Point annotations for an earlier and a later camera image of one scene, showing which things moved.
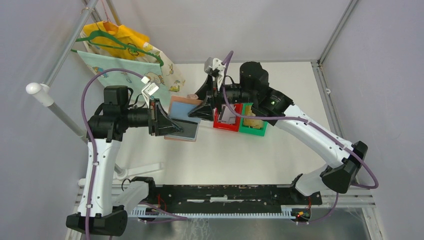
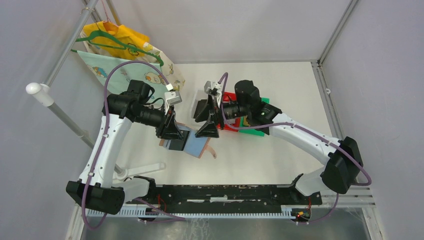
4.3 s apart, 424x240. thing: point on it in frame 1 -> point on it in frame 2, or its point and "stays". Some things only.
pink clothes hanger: [108, 20] stays
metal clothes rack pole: [45, 92] stays
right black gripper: [211, 95] -> [210, 107]
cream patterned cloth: [173, 80] stays
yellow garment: [126, 34] stays
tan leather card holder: [179, 108] -> [192, 146]
